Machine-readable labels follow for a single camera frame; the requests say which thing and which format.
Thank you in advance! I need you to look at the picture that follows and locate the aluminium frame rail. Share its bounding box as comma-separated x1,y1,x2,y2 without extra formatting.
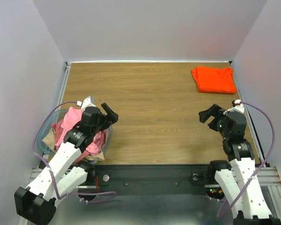
17,62,72,225

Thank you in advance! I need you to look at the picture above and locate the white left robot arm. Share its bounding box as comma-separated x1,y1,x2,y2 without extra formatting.
14,103,118,225

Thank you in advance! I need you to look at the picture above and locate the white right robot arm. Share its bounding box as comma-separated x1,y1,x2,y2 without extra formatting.
199,100,281,225

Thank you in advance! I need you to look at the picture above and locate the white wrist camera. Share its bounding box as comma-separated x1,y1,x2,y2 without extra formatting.
76,96,96,110
226,99,245,114

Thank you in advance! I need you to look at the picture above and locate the clear plastic basket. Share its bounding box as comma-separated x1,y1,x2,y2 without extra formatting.
37,109,113,164

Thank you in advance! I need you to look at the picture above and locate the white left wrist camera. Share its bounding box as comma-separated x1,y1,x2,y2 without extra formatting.
76,96,96,110

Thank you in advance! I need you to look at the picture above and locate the pink t shirt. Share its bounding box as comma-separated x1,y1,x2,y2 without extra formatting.
51,107,110,163

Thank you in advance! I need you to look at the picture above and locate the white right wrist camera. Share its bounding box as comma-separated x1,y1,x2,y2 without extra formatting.
226,99,245,114

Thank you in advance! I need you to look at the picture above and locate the orange t shirt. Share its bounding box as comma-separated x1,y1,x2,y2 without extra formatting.
191,66,237,94

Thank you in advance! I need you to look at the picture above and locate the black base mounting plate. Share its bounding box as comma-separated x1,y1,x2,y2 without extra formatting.
77,164,220,195

